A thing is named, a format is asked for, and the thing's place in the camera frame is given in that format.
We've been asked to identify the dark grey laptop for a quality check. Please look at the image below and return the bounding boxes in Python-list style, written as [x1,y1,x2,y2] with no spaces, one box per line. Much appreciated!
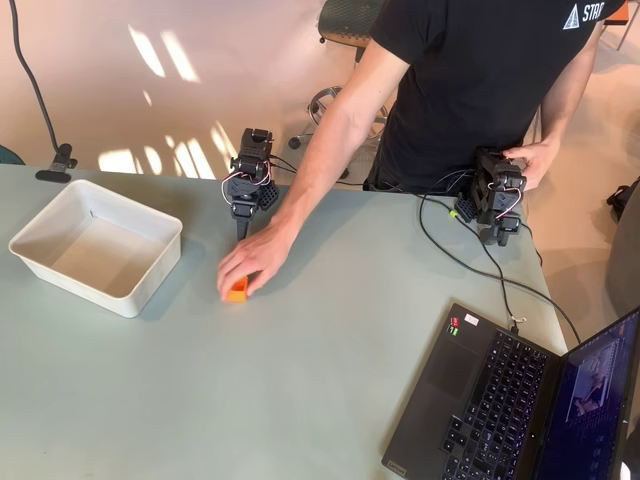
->
[380,302,640,480]

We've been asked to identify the orange topped metal table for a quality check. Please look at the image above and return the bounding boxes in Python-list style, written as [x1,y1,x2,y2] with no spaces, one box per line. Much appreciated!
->
[602,7,640,51]

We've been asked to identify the person's right hand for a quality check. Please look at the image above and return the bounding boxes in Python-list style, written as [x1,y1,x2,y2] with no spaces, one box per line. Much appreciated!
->
[216,219,294,297]

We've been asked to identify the black usb cable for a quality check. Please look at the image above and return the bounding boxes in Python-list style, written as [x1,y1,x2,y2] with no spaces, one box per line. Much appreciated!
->
[477,239,524,336]

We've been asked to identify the person's left forearm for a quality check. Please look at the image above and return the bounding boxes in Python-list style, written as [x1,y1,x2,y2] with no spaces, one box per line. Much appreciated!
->
[539,74,584,149]

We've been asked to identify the metal stool with dark seat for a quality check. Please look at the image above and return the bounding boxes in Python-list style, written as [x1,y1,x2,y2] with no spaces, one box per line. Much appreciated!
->
[288,0,394,180]

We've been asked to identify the white plastic bin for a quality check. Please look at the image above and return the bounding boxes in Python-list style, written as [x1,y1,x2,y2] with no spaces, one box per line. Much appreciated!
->
[8,178,184,320]

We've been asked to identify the person's left hand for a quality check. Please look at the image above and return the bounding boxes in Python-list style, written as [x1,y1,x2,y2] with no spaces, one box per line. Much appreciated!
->
[502,139,561,192]

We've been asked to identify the black backpack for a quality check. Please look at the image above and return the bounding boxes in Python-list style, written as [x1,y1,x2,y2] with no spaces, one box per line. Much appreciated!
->
[605,177,640,224]

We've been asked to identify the long black cable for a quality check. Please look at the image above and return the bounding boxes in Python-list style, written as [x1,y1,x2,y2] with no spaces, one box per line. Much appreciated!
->
[417,169,584,347]

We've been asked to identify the person's right forearm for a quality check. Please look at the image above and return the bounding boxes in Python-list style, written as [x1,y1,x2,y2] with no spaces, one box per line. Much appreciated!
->
[273,84,386,240]

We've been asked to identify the person in black t-shirt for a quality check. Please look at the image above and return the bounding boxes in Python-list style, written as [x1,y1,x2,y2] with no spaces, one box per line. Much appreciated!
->
[362,0,629,194]

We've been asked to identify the orange cube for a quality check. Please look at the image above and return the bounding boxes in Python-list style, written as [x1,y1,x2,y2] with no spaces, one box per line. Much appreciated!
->
[224,276,250,305]

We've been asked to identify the black leader arm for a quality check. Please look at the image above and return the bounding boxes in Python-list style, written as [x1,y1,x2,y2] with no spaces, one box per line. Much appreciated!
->
[453,147,529,247]

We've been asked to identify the grey beanbag seat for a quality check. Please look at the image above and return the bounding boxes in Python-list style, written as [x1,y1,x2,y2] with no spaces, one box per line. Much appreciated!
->
[605,189,640,319]

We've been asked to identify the black gooseneck camera mount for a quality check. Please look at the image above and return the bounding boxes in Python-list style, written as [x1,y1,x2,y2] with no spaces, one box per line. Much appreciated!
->
[8,0,79,184]

